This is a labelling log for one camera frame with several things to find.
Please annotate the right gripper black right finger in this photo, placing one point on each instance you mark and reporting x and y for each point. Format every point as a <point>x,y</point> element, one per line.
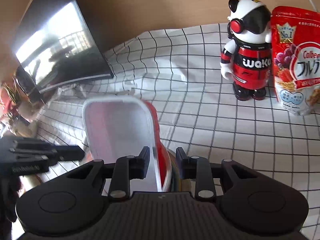
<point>198,169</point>

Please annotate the white and red rectangular tray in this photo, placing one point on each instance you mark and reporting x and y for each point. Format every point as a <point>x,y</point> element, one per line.
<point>117,126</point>

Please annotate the black monitor screen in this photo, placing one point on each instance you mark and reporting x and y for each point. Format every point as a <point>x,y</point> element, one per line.
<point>55,47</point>

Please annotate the white black grid tablecloth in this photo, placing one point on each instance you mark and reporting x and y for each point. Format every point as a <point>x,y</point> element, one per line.
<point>178,72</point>

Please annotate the red cereal bag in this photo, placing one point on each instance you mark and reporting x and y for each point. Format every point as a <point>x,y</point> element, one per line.
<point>295,52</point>

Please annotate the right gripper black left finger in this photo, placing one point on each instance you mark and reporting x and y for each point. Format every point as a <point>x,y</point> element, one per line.
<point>126,169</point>

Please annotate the red panda robot figurine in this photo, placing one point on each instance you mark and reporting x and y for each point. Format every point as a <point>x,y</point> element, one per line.
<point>247,58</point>

